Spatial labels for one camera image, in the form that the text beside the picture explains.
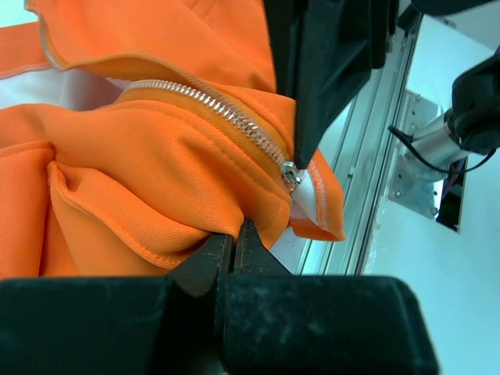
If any orange zip jacket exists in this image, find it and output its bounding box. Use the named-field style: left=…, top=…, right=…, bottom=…
left=1, top=1, right=345, bottom=278

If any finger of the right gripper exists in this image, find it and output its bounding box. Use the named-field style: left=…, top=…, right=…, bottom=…
left=264, top=0, right=398, bottom=170

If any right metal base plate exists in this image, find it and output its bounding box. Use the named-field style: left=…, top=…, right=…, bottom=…
left=387, top=91, right=445, bottom=220

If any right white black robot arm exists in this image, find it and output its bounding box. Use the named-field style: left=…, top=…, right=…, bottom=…
left=264, top=1, right=499, bottom=186

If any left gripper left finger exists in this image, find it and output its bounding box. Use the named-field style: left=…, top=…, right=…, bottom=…
left=1, top=234, right=233, bottom=374

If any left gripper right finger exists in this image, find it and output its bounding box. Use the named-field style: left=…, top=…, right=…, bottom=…
left=220, top=221, right=440, bottom=374

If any aluminium rail frame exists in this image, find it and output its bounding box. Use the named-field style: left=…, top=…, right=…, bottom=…
left=291, top=1, right=423, bottom=275

